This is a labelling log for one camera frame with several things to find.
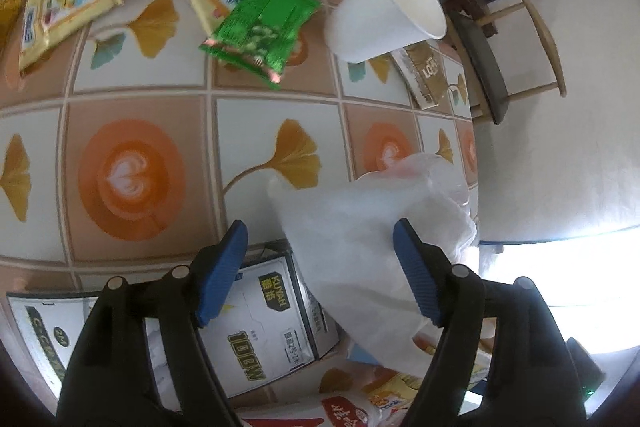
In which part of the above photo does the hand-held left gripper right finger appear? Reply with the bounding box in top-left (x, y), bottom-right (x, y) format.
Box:
top-left (392, 217), bottom-right (588, 427)

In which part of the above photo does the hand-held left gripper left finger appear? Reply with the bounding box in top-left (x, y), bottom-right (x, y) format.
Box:
top-left (56, 219), bottom-right (249, 427)

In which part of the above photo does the white plastic bag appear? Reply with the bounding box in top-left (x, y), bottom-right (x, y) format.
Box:
top-left (266, 153), bottom-right (481, 378)

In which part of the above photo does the yellow and blue snack packet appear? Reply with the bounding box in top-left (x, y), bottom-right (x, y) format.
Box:
top-left (360, 369), bottom-right (426, 408)

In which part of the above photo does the red and white snack packet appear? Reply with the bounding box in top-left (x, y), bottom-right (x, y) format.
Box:
top-left (240, 389), bottom-right (401, 427)

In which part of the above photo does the small brown carton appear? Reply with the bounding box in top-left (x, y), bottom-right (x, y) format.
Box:
top-left (390, 42), bottom-right (451, 110)

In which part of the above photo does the wooden chair with dark seat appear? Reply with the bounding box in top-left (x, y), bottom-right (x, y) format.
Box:
top-left (432, 0), bottom-right (568, 125)

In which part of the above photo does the green snack packet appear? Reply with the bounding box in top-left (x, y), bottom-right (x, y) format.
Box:
top-left (200, 0), bottom-right (323, 91)

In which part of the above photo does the white paper cup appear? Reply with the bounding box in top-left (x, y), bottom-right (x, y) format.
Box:
top-left (324, 0), bottom-right (447, 62)

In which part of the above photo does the yellow biscuit packet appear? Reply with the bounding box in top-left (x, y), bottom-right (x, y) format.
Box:
top-left (19, 0), bottom-right (126, 75)

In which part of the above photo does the golden snack packet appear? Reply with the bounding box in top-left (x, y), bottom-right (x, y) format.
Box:
top-left (0, 0), bottom-right (26, 58)

